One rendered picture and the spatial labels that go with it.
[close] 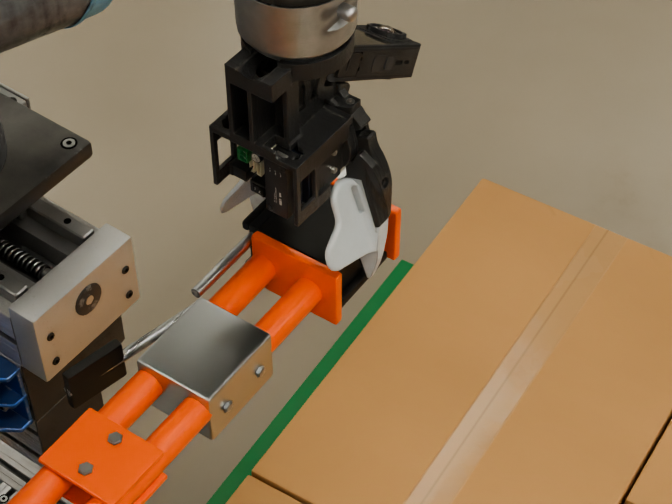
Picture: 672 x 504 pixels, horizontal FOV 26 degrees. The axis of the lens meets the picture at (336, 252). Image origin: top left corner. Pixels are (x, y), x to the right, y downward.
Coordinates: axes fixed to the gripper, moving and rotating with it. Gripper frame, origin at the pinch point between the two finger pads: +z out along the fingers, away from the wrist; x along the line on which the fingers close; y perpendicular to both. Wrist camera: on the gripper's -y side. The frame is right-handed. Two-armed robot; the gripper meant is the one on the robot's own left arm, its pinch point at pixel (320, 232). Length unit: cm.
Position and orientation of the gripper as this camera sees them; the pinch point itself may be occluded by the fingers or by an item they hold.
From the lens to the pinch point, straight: 106.0
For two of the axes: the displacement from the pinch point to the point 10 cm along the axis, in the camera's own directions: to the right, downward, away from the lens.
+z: 0.0, 6.8, 7.3
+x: 8.1, 4.2, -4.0
